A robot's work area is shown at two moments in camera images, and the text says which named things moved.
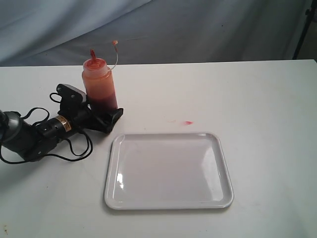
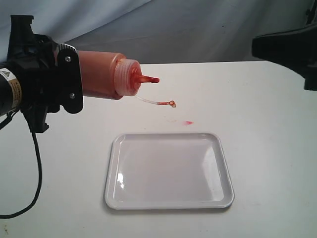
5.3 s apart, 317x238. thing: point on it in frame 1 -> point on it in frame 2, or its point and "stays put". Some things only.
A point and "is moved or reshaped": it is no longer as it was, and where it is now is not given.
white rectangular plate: x=167 y=171 stays put
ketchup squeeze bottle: x=97 y=78 is moved or reshaped
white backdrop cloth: x=62 y=32 stays put
